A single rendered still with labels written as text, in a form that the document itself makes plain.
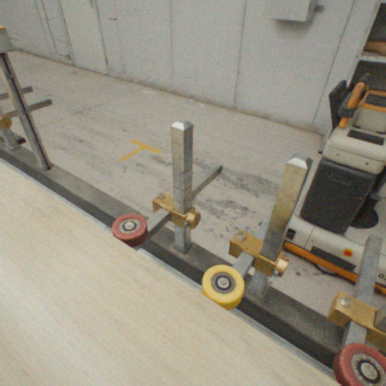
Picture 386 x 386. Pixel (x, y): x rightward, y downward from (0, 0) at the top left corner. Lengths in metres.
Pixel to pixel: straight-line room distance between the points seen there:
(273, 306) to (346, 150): 0.83
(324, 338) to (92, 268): 0.56
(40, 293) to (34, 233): 0.16
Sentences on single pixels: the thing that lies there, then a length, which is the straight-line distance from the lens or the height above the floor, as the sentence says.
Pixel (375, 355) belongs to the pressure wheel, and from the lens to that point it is 0.56.
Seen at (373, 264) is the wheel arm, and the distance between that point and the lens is 0.80.
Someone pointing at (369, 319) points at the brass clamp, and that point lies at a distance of 0.68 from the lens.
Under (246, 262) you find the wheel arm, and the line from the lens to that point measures 0.63.
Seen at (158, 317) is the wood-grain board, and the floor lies 0.90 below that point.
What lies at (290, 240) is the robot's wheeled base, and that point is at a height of 0.14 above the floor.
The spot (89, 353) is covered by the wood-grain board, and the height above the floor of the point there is 0.90.
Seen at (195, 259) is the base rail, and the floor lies 0.70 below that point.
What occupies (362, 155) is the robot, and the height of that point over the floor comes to 0.77.
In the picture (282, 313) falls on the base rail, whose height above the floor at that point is 0.70.
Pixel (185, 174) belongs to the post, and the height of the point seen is 0.99.
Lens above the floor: 1.36
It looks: 40 degrees down
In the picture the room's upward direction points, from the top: 1 degrees clockwise
